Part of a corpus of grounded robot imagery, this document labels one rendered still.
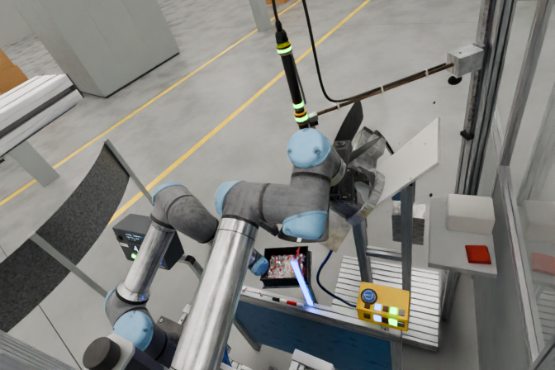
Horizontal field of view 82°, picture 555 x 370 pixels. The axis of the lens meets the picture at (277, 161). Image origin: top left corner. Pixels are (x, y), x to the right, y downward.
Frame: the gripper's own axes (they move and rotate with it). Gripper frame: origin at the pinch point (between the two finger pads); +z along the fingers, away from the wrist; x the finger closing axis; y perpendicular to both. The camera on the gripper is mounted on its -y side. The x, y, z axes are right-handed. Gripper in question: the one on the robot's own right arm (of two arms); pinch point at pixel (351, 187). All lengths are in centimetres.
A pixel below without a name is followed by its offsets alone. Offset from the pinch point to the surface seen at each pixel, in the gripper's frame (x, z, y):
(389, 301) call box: 4.0, 35.0, 28.8
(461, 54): 33, 24, -53
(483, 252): 36, 71, 8
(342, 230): -17, 55, 3
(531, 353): 41, 42, 39
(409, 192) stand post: 11, 53, -12
